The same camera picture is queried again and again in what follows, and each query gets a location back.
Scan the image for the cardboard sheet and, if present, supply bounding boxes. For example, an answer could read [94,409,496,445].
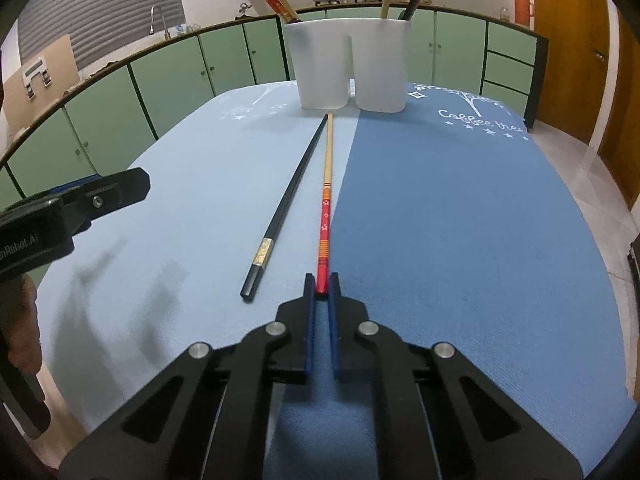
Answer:
[0,34,81,126]

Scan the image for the person's left hand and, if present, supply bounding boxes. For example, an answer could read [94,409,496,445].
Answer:
[7,277,43,382]

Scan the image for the dark blue printed table mat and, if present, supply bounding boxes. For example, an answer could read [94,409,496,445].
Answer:
[270,82,633,480]

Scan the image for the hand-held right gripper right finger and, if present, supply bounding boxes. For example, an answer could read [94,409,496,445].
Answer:
[330,272,583,480]

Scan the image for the grey metal bracket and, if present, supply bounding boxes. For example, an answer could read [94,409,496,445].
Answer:
[22,57,51,101]

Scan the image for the wooden door with knob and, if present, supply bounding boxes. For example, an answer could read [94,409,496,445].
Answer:
[530,0,611,143]

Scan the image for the white two-compartment utensil holder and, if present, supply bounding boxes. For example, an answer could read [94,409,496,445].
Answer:
[282,17,408,112]

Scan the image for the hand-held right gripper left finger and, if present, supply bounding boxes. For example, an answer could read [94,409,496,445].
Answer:
[57,272,316,480]

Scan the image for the chrome sink faucet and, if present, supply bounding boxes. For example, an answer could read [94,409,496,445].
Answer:
[150,5,171,41]

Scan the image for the green kitchen counter cabinets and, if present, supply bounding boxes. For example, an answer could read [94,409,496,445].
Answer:
[0,2,551,201]

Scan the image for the wooden door panel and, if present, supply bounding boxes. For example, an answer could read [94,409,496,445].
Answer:
[600,5,640,206]

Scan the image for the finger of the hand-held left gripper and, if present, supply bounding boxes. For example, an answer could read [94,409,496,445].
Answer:
[60,167,152,234]
[47,175,101,200]

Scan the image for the grey roller shutter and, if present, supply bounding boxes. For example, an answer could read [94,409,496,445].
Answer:
[20,0,183,71]

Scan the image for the light blue table mat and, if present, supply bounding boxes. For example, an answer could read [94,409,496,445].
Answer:
[37,80,361,441]

